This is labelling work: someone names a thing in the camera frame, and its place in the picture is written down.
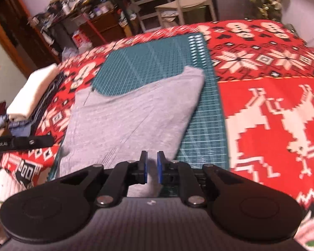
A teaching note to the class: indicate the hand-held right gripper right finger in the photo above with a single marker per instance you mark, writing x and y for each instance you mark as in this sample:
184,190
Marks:
159,167

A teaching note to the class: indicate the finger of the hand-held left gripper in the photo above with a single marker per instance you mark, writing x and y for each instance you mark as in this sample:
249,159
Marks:
34,142

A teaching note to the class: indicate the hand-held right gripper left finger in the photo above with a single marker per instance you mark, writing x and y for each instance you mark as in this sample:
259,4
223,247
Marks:
145,167

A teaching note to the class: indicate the grey ribbed polo shirt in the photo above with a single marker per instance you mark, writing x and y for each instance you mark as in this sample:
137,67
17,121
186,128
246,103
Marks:
130,115

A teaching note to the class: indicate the dark striped folded garment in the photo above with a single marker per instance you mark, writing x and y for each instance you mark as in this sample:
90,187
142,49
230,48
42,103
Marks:
45,102

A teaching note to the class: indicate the white folded sweater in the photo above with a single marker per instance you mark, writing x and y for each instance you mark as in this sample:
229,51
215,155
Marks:
31,94

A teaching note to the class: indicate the white plastic bag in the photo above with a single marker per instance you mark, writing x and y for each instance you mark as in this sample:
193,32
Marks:
69,54

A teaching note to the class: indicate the green cutting mat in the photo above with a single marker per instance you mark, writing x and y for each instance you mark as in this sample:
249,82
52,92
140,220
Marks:
151,57

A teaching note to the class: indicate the red cardboard box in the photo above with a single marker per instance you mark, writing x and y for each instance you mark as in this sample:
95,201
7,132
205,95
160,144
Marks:
81,38

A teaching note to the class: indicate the red patterned blanket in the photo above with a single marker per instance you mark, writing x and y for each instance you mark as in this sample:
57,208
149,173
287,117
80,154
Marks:
264,115

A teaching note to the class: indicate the wooden drawer cabinet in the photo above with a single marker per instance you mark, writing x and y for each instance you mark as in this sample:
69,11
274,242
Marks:
104,27

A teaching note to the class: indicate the white drawer unit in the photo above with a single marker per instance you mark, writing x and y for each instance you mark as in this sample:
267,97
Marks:
149,7

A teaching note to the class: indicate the beige plastic chair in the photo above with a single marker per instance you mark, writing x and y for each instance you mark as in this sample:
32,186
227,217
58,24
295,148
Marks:
188,2

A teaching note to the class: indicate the small decorated Christmas tree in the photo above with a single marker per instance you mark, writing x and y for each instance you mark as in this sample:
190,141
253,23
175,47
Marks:
267,0

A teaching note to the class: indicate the wooden door frame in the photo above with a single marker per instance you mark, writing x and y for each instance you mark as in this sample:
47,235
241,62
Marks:
7,36

